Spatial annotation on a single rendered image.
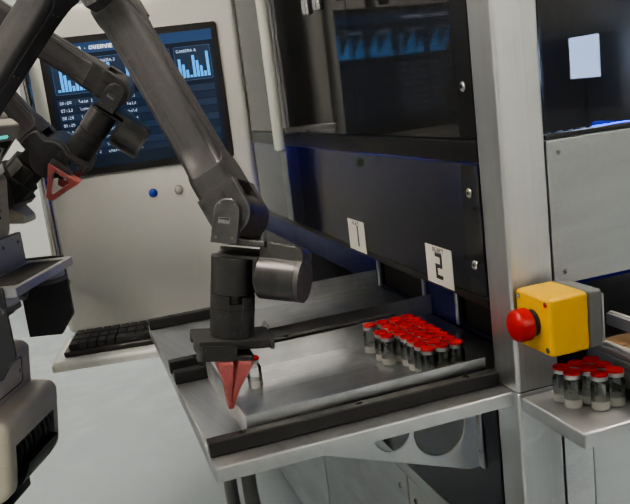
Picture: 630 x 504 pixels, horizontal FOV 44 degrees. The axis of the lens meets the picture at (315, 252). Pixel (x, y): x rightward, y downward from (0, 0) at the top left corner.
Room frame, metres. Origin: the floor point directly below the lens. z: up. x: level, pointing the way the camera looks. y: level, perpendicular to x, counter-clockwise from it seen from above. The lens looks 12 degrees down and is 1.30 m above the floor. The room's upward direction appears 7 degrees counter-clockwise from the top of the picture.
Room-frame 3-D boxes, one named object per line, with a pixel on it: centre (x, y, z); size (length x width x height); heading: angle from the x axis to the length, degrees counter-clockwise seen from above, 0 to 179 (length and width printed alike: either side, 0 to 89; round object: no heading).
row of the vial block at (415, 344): (1.13, -0.12, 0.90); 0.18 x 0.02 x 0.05; 18
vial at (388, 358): (1.13, -0.09, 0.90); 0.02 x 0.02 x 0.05
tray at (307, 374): (1.09, -0.01, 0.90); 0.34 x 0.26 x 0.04; 108
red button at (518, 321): (0.90, -0.24, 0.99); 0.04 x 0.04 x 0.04; 17
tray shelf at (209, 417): (1.26, 0.02, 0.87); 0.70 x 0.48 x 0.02; 17
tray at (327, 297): (1.44, 0.00, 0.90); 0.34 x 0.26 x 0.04; 107
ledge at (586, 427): (0.91, -0.33, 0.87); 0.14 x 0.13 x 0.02; 107
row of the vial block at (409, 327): (1.13, -0.14, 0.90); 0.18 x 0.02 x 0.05; 18
